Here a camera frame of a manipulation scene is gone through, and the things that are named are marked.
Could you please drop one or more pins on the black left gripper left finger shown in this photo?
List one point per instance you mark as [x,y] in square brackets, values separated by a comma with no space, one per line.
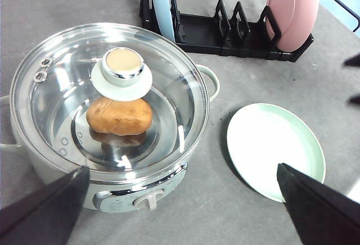
[47,214]

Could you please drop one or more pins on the brown potato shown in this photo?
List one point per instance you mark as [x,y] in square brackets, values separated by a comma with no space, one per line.
[120,117]

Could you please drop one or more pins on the glass steamer lid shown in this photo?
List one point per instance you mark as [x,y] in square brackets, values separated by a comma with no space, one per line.
[116,99]

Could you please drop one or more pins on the pink plate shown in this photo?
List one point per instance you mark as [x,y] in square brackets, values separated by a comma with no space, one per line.
[295,19]

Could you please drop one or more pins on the black plate rack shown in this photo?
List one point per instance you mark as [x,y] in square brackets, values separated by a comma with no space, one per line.
[223,35]

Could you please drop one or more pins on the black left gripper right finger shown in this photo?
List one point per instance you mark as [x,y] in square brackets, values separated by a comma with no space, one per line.
[319,215]

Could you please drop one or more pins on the blue plate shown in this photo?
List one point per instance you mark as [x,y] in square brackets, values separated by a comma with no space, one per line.
[163,12]

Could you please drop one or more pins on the green plate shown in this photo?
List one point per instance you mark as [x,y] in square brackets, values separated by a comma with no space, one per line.
[262,135]

